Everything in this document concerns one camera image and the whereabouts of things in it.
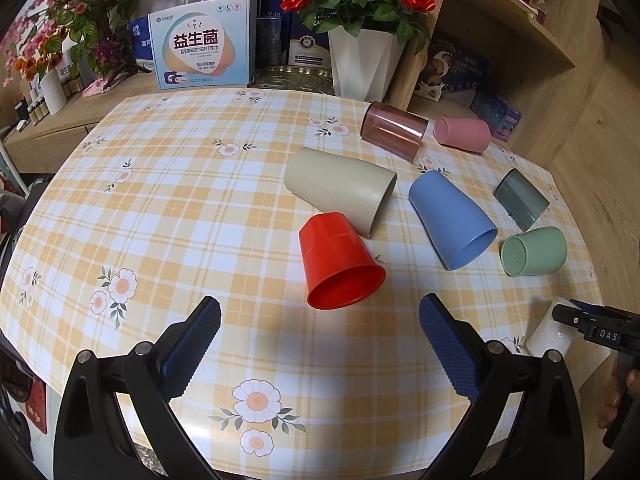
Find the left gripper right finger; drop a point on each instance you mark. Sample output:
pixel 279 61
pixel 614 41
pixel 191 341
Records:
pixel 545 440

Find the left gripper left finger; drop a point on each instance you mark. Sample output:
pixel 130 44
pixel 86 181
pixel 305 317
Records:
pixel 92 440

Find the white plastic cup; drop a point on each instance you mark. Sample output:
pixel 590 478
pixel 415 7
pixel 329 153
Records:
pixel 551 334

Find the green plastic cup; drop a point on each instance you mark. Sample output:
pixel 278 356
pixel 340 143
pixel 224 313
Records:
pixel 536 252

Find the dark teal transparent cup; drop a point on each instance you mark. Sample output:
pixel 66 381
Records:
pixel 523 202

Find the blue plastic cup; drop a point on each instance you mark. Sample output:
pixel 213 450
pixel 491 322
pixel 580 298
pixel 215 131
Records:
pixel 458 228

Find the pink plastic cup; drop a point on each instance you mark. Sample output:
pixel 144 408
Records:
pixel 466 134

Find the red plastic cup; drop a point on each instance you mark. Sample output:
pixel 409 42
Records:
pixel 339 269

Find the beige plastic cup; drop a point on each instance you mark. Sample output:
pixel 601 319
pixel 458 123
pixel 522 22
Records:
pixel 358 189

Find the brown transparent cup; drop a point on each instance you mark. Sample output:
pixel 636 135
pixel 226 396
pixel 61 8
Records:
pixel 395 131

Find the person's right hand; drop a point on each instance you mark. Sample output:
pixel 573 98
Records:
pixel 612 396

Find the purple small box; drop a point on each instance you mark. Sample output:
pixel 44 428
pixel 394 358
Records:
pixel 500 116

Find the low wooden side cabinet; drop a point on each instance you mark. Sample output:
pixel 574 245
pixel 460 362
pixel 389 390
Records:
pixel 43 148

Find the wooden shelf unit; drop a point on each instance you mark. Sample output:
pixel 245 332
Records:
pixel 547 71

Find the black cookie box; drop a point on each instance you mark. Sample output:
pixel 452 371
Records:
pixel 452 72

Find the green gold tray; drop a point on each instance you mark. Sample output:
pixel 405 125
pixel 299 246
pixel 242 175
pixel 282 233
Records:
pixel 299 78

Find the red roses in white pot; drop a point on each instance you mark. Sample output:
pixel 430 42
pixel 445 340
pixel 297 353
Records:
pixel 366 39

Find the light blue probiotic box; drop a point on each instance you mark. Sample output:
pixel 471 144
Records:
pixel 203 44

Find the blue box behind roses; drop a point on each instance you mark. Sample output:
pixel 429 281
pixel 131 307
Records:
pixel 307 48

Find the pink blossom flower arrangement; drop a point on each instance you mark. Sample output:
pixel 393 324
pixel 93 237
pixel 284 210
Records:
pixel 98 30

